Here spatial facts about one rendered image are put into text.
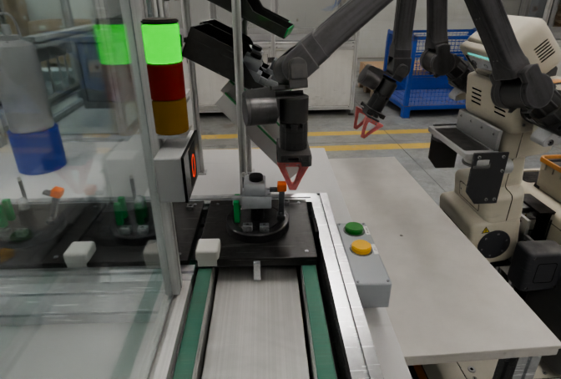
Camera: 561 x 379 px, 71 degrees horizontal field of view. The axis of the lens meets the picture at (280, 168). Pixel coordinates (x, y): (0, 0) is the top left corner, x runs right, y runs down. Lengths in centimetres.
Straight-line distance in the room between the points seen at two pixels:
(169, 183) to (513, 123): 93
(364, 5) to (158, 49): 43
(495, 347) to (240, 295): 47
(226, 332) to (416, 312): 38
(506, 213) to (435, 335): 62
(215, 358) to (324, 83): 448
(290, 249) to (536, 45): 80
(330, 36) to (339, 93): 428
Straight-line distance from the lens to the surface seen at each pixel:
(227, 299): 79
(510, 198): 136
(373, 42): 979
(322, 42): 78
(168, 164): 57
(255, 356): 70
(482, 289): 100
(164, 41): 56
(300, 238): 85
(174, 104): 58
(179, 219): 94
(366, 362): 65
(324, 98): 504
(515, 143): 132
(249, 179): 83
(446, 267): 103
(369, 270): 80
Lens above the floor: 145
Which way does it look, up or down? 24 degrees down
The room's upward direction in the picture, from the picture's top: straight up
